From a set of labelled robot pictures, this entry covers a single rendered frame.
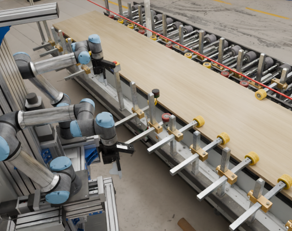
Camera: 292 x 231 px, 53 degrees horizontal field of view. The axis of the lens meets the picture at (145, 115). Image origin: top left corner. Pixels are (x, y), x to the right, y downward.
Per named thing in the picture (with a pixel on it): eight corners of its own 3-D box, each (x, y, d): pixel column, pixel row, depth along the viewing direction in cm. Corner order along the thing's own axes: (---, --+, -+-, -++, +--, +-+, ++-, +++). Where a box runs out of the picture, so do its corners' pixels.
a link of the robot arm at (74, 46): (72, 48, 183) (89, 44, 185) (69, 41, 191) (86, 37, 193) (74, 59, 188) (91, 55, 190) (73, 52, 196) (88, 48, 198)
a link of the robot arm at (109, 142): (115, 127, 137) (117, 139, 130) (116, 134, 139) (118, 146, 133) (99, 130, 136) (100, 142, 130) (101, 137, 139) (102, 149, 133)
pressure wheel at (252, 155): (252, 156, 189) (242, 154, 196) (256, 166, 191) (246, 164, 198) (257, 151, 191) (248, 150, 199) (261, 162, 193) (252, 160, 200)
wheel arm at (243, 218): (233, 233, 158) (234, 229, 155) (228, 228, 160) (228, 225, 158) (288, 184, 178) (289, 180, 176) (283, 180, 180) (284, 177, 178)
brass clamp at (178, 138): (177, 142, 214) (177, 137, 211) (166, 133, 223) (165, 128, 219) (184, 138, 217) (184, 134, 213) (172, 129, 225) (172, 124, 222)
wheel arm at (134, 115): (115, 129, 245) (114, 126, 242) (112, 127, 247) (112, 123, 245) (155, 107, 263) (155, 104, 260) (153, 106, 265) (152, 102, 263)
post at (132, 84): (137, 126, 267) (131, 83, 236) (135, 124, 269) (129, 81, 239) (140, 125, 269) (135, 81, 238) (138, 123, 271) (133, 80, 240)
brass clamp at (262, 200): (265, 213, 166) (266, 208, 162) (245, 198, 174) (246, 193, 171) (271, 207, 168) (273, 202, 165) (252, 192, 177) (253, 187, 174)
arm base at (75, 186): (56, 199, 171) (52, 189, 164) (57, 178, 182) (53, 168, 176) (82, 194, 172) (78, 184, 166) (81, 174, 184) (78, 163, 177)
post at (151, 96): (154, 140, 250) (150, 95, 219) (151, 137, 252) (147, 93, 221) (157, 138, 251) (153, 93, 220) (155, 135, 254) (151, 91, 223)
